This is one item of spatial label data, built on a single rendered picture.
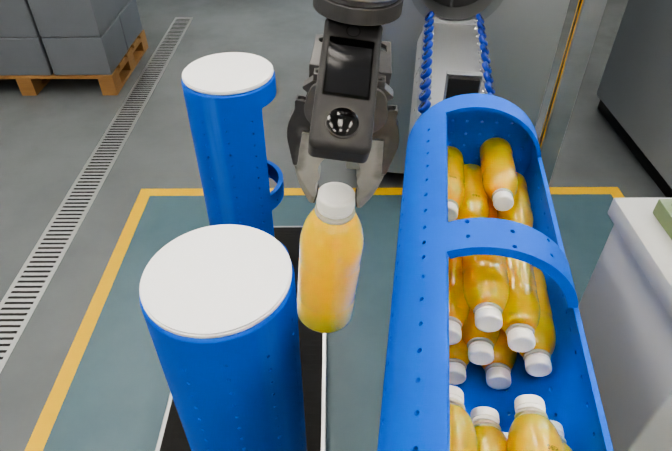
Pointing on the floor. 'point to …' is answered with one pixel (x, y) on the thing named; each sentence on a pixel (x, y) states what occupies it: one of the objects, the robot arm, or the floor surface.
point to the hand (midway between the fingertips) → (336, 199)
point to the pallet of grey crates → (68, 17)
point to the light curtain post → (577, 51)
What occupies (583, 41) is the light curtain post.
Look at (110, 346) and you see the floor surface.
